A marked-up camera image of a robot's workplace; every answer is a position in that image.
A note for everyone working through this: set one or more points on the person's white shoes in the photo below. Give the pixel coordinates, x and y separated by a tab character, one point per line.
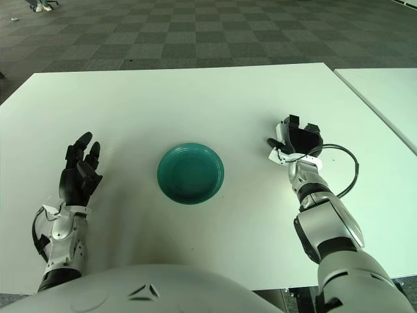
40	7

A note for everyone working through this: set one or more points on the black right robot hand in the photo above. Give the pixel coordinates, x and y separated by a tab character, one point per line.
304	140

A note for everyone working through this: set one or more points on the white side table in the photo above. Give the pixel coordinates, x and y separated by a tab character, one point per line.
384	88

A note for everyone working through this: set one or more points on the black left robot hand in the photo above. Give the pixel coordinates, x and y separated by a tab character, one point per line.
75	182

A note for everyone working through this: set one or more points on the grey robot torso shell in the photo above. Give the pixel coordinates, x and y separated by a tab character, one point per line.
130	290

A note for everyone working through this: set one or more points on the teal green round plate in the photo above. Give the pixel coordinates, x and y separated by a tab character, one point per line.
190	176

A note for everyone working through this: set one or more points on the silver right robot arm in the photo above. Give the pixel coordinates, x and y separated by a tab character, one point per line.
329	225

